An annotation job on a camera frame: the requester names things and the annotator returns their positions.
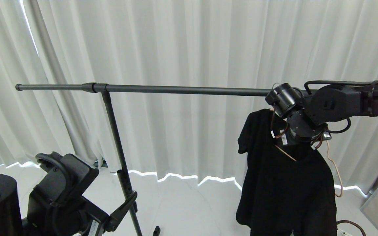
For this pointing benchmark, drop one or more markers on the white laundry basket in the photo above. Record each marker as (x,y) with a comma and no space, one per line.
(356,224)

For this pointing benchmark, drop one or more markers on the black clothes rack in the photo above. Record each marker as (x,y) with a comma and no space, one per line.
(176,90)

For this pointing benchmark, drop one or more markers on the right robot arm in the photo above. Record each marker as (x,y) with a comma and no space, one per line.
(333,103)

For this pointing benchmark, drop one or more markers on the pink clothes hanger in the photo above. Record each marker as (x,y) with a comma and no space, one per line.
(285,153)

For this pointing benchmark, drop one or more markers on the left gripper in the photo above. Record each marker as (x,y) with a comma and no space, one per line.
(67,219)

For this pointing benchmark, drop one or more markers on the black t-shirt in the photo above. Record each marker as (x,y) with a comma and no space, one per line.
(284,193)

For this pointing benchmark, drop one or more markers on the white curtain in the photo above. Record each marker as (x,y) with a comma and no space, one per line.
(182,39)

